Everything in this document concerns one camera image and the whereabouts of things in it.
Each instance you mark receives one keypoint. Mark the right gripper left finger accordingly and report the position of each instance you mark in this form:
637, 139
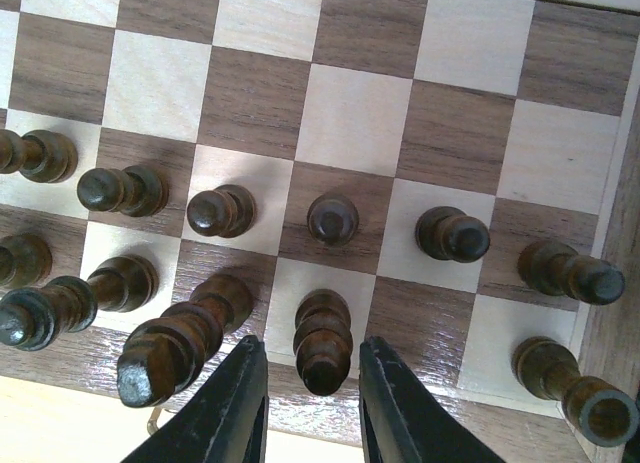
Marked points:
225, 421

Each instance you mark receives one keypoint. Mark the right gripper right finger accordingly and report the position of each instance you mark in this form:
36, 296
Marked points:
401, 421

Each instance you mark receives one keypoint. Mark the dark king piece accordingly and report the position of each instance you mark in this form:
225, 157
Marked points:
165, 355

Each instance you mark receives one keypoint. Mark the dark bishop piece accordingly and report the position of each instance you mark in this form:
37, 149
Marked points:
25, 260
322, 341

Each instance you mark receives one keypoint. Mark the dark queen piece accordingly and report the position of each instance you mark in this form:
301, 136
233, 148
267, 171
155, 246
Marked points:
32, 318

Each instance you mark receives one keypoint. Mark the wooden chess board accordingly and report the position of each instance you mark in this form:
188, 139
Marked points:
516, 112

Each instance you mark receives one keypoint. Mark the brass board latch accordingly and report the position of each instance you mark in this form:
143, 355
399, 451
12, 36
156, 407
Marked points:
152, 423

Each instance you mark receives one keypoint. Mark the dark pawn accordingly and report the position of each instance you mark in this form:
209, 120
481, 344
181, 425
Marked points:
556, 269
448, 234
227, 211
135, 191
41, 156
332, 219

